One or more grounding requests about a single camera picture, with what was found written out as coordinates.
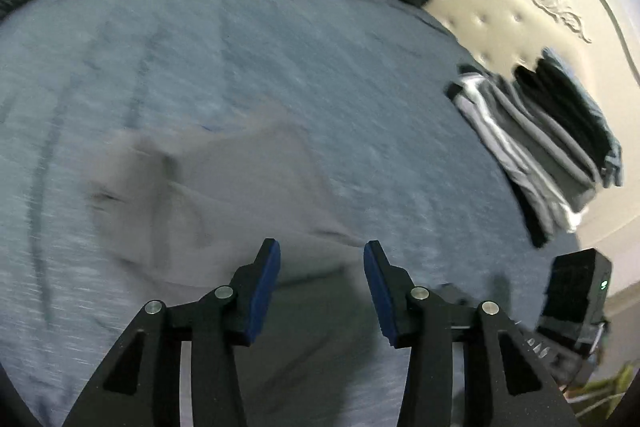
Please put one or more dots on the stack of folded clothes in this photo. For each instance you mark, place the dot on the stack of folded clothes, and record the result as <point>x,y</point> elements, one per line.
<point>540,142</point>

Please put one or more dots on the yellow-green cloth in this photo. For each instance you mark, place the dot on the yellow-green cloth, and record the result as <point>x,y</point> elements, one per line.
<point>607,387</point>

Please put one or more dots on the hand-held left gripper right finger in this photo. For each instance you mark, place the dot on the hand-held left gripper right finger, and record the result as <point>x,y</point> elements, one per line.
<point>376,287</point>

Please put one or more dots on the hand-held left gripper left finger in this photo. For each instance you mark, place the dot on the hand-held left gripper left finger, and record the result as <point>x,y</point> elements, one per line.
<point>262,287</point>

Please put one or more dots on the bed with blue-grey sheet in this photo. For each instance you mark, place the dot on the bed with blue-grey sheet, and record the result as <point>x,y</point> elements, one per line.
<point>350,72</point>

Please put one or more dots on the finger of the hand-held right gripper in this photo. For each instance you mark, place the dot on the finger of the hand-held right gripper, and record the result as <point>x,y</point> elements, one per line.
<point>457,296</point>

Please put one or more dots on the grey garment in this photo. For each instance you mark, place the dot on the grey garment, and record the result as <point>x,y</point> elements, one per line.
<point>240,187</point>

